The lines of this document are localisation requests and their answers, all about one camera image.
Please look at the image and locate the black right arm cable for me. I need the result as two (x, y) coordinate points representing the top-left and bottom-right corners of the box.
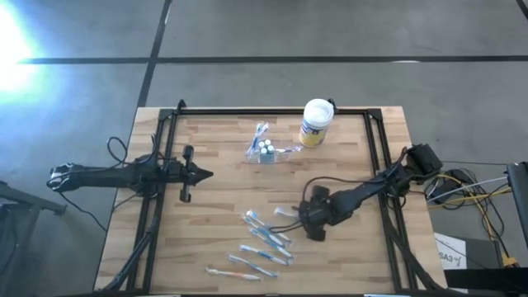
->
(267, 176), (375, 234)

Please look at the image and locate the yellow Lysol wipes canister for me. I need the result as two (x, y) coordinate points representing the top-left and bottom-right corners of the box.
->
(298, 97), (335, 149)

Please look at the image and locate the black power adapter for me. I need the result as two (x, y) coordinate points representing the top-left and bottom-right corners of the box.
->
(431, 167), (475, 205)

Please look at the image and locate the orange wrapped toothbrush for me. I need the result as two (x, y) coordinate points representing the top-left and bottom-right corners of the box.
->
(205, 266), (263, 282)

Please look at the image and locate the white paper sheet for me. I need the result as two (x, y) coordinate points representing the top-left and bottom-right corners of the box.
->
(434, 232), (468, 271)

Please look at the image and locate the black aluminium table frame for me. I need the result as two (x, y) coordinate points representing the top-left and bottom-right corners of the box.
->
(101, 107), (455, 297)

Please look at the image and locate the clear acrylic organizer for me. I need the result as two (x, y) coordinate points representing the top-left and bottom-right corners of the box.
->
(245, 144), (290, 165)

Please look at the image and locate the yellow floor cable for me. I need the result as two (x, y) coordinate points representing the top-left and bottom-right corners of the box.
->
(427, 172), (516, 267)

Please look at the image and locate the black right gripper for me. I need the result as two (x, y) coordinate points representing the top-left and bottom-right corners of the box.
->
(297, 185), (332, 243)

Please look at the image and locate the black screen edge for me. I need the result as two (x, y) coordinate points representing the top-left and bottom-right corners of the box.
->
(506, 161), (528, 249)

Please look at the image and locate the white floor cable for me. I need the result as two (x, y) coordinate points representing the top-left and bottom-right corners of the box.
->
(426, 176), (509, 204)

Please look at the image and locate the black floor case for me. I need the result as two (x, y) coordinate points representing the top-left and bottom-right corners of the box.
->
(443, 237), (528, 295)

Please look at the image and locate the blue toothbrush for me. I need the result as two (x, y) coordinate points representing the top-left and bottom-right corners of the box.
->
(227, 254), (280, 278)
(249, 228), (295, 259)
(238, 244), (292, 266)
(242, 217), (286, 247)
(251, 121), (271, 156)
(246, 209), (292, 243)
(246, 123), (263, 158)

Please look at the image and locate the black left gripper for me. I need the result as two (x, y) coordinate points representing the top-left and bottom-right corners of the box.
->
(164, 144), (215, 204)

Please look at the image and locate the yellow cable connector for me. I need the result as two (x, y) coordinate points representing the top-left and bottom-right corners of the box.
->
(500, 252), (520, 269)

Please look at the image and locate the black metal stand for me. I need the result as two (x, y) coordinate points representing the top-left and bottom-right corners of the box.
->
(0, 180), (68, 297)

